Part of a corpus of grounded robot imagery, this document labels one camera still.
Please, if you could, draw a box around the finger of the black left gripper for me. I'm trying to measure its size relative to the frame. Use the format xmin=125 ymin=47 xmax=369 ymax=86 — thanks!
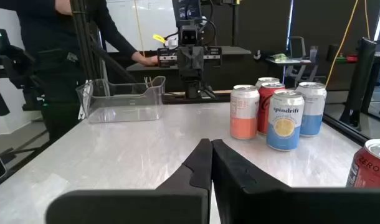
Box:
xmin=190 ymin=49 xmax=205 ymax=79
xmin=177 ymin=49 xmax=192 ymax=79

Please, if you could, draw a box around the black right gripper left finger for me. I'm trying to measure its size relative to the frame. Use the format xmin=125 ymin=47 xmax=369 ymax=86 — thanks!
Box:
xmin=45 ymin=138 xmax=214 ymax=224

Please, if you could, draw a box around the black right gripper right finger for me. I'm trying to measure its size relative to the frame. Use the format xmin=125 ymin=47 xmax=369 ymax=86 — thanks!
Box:
xmin=211 ymin=139 xmax=380 ymax=224

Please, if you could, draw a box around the orange white spindrift can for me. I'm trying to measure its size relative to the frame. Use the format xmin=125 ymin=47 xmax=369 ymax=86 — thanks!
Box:
xmin=229 ymin=84 xmax=260 ymax=141

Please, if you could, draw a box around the blue white spindrift can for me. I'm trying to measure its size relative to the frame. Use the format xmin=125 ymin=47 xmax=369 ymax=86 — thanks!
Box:
xmin=295 ymin=82 xmax=328 ymax=138
xmin=265 ymin=89 xmax=305 ymax=152

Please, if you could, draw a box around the white soda can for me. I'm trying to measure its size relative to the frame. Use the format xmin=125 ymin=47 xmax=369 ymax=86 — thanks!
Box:
xmin=255 ymin=77 xmax=281 ymax=90

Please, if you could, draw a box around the person's hand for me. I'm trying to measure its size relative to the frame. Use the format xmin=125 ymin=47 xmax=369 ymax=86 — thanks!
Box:
xmin=131 ymin=51 xmax=159 ymax=67

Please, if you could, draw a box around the whiteboard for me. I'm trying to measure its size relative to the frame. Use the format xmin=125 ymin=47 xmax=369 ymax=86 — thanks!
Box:
xmin=105 ymin=0 xmax=179 ymax=53

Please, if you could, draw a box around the small side table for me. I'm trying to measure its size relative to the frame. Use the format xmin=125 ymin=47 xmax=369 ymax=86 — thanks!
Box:
xmin=264 ymin=57 xmax=313 ymax=85

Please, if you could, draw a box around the grey office chair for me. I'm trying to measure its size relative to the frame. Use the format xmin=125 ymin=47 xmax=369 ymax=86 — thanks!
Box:
xmin=285 ymin=36 xmax=319 ymax=85

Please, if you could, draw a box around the red cola zero can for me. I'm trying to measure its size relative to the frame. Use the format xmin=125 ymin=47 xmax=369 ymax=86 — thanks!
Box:
xmin=346 ymin=138 xmax=380 ymax=189

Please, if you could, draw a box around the person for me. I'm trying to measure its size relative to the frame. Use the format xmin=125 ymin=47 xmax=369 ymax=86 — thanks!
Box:
xmin=0 ymin=0 xmax=159 ymax=142

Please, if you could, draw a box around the clear cup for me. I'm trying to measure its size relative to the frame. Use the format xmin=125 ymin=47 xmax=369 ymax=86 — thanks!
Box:
xmin=309 ymin=45 xmax=319 ymax=63

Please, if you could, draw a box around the red item on shelf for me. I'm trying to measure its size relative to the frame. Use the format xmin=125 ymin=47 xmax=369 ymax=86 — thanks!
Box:
xmin=335 ymin=53 xmax=359 ymax=65

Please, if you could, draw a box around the black floor stand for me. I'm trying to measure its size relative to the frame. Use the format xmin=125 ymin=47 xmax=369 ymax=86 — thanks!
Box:
xmin=339 ymin=37 xmax=380 ymax=129

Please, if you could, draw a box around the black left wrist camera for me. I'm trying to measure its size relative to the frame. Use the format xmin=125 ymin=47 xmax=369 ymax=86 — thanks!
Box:
xmin=179 ymin=25 xmax=199 ymax=47

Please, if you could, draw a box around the thin yellow cable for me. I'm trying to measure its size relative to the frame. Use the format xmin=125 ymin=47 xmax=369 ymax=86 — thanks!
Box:
xmin=133 ymin=0 xmax=146 ymax=57

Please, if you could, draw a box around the black camera frame post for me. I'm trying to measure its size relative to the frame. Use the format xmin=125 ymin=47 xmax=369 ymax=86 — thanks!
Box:
xmin=69 ymin=0 xmax=147 ymax=94

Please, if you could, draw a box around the thick yellow hanging cable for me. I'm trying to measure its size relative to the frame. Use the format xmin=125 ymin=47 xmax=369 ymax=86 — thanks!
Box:
xmin=325 ymin=0 xmax=359 ymax=88

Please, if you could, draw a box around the black camera rig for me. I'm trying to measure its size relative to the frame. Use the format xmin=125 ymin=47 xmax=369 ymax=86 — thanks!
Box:
xmin=0 ymin=28 xmax=44 ymax=116

